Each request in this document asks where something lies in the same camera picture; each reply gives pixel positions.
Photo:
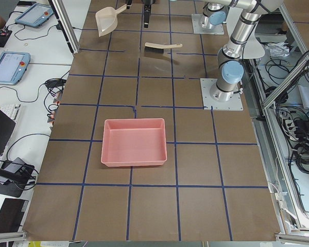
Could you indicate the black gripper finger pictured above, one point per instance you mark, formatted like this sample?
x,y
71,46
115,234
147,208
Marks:
x,y
147,13
128,3

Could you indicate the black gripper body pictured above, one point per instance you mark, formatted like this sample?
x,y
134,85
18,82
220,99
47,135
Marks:
x,y
148,1

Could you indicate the cream plastic dustpan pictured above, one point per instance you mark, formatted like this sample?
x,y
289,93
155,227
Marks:
x,y
106,19

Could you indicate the cream hand brush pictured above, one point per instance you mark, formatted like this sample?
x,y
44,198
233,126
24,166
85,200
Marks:
x,y
159,48

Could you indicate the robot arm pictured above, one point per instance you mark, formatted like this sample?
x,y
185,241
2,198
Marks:
x,y
211,8
231,71

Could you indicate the pink plastic bin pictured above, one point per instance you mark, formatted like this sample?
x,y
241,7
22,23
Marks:
x,y
134,142

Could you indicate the far teach pendant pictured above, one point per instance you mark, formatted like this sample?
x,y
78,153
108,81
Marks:
x,y
35,15

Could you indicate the teach pendant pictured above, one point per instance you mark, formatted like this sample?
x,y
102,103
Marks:
x,y
35,15
13,65

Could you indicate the near teach pendant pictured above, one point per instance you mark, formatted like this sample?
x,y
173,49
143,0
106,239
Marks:
x,y
13,65

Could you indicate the crumpled white paper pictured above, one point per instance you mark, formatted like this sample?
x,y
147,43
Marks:
x,y
278,49

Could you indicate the white keyboard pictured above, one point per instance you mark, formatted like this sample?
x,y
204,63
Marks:
x,y
11,110

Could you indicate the aluminium frame post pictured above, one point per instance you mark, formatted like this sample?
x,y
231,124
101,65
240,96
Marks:
x,y
65,24

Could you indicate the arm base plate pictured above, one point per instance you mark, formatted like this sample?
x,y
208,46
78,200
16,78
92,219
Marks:
x,y
208,25
216,100

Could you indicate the black camera mount box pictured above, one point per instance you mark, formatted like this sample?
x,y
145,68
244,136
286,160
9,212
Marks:
x,y
16,177

